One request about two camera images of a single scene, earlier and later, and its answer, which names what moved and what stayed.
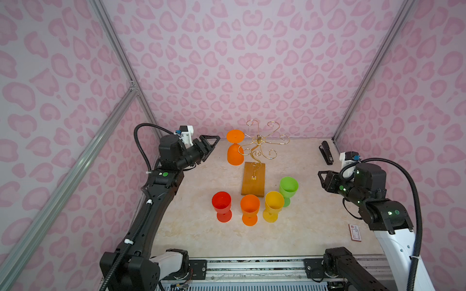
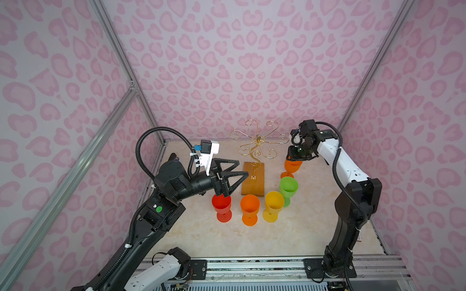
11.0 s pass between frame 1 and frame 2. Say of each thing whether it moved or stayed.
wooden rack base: stayed
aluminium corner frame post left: stayed
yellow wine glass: stayed
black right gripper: moved
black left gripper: moved
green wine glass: stayed
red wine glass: stayed
